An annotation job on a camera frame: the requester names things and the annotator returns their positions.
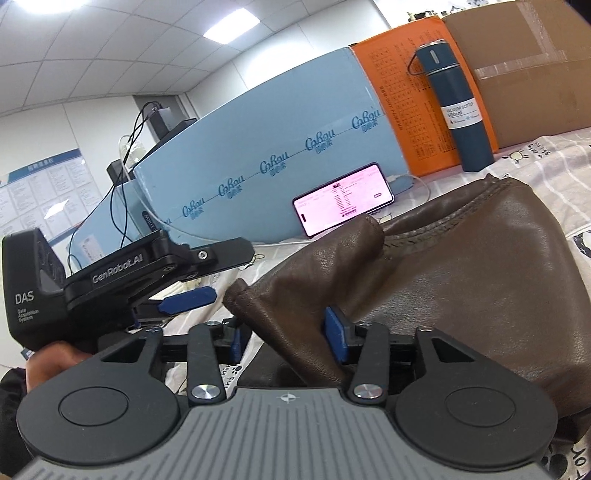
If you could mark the black power adapter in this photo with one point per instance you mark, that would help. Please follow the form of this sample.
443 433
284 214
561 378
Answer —
164 121

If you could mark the wall notice board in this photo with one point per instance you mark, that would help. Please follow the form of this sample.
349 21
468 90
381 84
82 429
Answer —
46 194

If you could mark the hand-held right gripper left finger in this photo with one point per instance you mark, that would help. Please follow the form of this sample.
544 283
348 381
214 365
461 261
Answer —
237 345

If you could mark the dark blue vacuum bottle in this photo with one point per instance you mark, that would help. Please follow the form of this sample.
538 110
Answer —
457 120

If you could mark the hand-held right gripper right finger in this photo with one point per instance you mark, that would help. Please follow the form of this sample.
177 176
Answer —
334 337

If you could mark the light blue carton with label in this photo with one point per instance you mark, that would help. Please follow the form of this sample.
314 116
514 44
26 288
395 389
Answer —
115 217

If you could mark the smartphone with lit screen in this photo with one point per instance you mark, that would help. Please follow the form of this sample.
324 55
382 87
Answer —
344 199

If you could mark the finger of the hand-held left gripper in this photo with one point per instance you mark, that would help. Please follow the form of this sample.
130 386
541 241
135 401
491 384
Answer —
187 300
221 256

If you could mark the brown cardboard box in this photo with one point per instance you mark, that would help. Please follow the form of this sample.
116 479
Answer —
531 92

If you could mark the person's left hand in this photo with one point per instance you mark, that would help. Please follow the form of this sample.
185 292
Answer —
55 363

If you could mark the brown leather jacket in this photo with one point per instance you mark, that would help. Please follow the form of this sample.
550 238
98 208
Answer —
461 277

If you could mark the person's left forearm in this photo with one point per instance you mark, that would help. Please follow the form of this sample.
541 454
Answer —
11 415

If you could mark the ceiling light panel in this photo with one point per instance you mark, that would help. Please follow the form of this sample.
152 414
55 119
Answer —
41 4
249 19

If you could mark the orange box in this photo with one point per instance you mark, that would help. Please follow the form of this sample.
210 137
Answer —
397 92

